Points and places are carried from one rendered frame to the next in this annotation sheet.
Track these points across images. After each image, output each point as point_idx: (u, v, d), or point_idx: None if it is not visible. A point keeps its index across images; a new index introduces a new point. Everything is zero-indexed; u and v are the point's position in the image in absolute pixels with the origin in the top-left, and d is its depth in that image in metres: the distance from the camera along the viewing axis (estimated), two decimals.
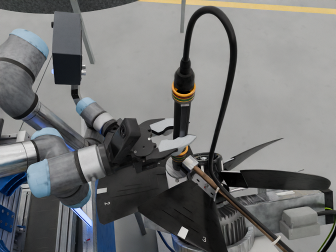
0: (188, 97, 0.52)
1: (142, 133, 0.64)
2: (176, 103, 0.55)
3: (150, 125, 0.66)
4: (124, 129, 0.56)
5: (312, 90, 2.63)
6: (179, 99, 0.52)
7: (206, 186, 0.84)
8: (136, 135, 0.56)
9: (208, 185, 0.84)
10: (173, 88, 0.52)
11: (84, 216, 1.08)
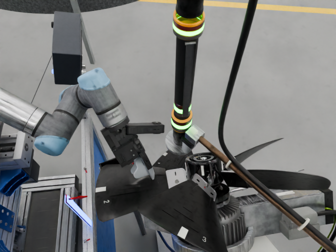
0: (195, 28, 0.39)
1: None
2: (178, 42, 0.42)
3: None
4: None
5: (312, 90, 2.63)
6: (183, 32, 0.39)
7: (206, 186, 0.84)
8: None
9: (208, 185, 0.84)
10: (175, 17, 0.39)
11: (84, 216, 1.08)
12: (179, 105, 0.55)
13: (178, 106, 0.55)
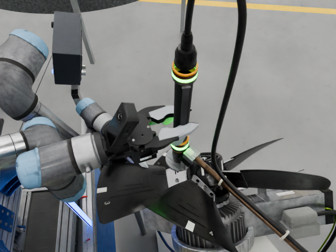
0: (190, 77, 0.47)
1: (140, 121, 0.60)
2: (176, 86, 0.51)
3: (149, 113, 0.61)
4: (121, 114, 0.52)
5: (312, 90, 2.63)
6: (180, 79, 0.48)
7: (174, 180, 0.92)
8: (134, 120, 0.51)
9: (175, 180, 0.92)
10: (174, 68, 0.47)
11: (84, 216, 1.08)
12: None
13: None
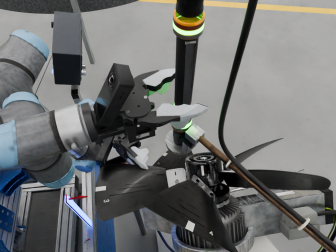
0: (195, 27, 0.39)
1: (136, 91, 0.51)
2: (178, 42, 0.42)
3: (143, 80, 0.53)
4: (112, 76, 0.43)
5: (312, 90, 2.63)
6: (183, 31, 0.39)
7: (175, 180, 0.94)
8: (128, 84, 0.43)
9: (175, 179, 0.93)
10: (175, 16, 0.39)
11: (84, 216, 1.08)
12: (179, 105, 0.55)
13: (178, 105, 0.55)
